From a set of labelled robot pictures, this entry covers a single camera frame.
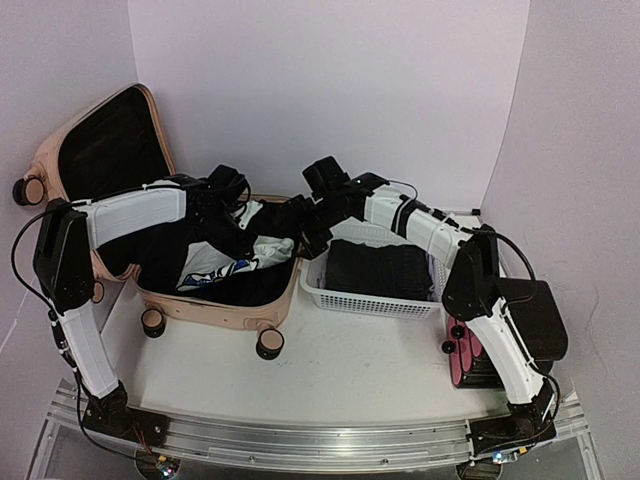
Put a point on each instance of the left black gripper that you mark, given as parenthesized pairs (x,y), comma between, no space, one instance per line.
(244,249)

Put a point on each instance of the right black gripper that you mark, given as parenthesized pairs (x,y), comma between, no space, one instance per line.
(313,244)

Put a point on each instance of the pink hard-shell suitcase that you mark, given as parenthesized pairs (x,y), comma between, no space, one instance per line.
(119,144)

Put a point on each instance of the white printed t-shirt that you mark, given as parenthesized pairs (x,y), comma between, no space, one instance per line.
(205,265)

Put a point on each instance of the white plastic mesh basket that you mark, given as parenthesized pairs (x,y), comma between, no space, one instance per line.
(313,278)

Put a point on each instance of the black clothing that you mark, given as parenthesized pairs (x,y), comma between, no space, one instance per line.
(344,250)

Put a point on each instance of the purple shirt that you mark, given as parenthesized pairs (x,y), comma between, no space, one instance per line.
(410,279)

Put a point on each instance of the black pink tiered rack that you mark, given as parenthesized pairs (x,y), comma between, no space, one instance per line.
(540,325)

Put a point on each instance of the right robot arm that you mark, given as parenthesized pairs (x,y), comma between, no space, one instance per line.
(473,293)

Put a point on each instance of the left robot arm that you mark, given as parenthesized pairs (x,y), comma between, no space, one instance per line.
(71,231)

